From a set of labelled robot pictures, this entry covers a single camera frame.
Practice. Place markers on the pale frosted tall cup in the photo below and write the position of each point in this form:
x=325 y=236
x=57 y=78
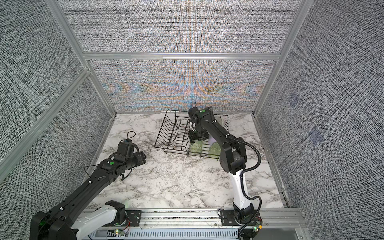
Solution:
x=219 y=120

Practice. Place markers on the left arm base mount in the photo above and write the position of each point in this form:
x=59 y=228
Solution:
x=130 y=218

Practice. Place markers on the black wire dish rack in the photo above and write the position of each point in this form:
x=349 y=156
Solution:
x=173 y=134

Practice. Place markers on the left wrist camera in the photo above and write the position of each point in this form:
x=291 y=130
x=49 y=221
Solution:
x=126 y=147

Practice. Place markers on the aluminium front rail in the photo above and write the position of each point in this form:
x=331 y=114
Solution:
x=180 y=217

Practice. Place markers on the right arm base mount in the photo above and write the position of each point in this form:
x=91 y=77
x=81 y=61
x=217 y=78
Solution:
x=229 y=218

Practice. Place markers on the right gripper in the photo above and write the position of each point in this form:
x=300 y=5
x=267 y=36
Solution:
x=192 y=137

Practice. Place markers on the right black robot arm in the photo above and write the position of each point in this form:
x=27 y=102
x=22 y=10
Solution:
x=233 y=157

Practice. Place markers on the purple plastic cup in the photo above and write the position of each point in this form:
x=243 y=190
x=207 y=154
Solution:
x=211 y=140

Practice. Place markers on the light green glass cup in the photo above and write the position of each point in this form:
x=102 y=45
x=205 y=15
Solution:
x=196 y=147

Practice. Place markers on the green transparent cup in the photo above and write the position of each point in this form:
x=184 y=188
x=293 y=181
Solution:
x=215 y=151

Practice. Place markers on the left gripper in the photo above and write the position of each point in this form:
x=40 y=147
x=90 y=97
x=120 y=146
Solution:
x=142 y=158

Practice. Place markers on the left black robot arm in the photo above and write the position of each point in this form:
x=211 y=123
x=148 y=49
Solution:
x=63 y=222

